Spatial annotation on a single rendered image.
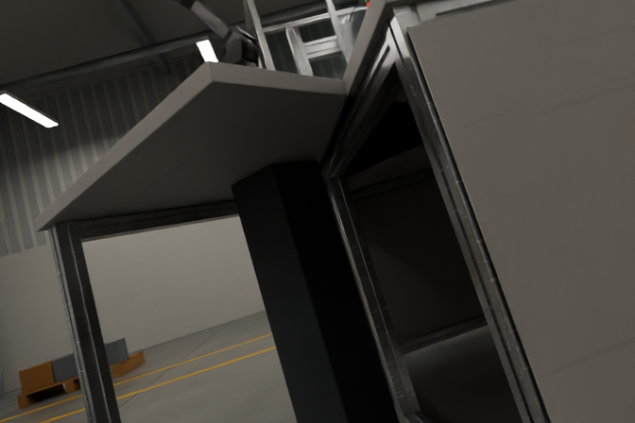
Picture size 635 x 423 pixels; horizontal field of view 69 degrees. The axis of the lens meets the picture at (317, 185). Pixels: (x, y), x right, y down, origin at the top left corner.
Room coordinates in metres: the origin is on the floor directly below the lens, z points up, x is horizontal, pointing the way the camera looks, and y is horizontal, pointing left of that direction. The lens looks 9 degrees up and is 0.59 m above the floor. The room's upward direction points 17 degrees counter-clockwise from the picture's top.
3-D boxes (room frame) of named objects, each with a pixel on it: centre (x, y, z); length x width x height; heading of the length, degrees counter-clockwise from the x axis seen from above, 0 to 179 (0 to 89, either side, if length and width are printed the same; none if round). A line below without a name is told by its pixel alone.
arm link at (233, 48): (1.12, 0.09, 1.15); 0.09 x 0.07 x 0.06; 158
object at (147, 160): (1.09, 0.06, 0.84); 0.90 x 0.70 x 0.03; 139
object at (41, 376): (5.90, 3.49, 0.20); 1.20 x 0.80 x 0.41; 94
